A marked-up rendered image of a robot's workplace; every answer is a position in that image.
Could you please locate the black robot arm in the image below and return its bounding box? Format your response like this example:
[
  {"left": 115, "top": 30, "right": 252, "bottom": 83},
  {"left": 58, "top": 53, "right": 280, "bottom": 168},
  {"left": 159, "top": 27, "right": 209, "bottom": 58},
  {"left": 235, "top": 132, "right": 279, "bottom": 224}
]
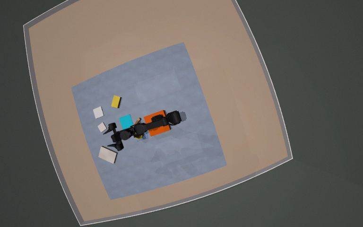
[{"left": 111, "top": 111, "right": 182, "bottom": 145}]

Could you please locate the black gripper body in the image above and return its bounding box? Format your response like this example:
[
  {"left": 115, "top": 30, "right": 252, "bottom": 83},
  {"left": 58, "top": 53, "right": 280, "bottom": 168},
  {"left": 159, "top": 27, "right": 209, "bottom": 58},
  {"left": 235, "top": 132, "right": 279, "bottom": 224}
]
[{"left": 108, "top": 123, "right": 124, "bottom": 151}]

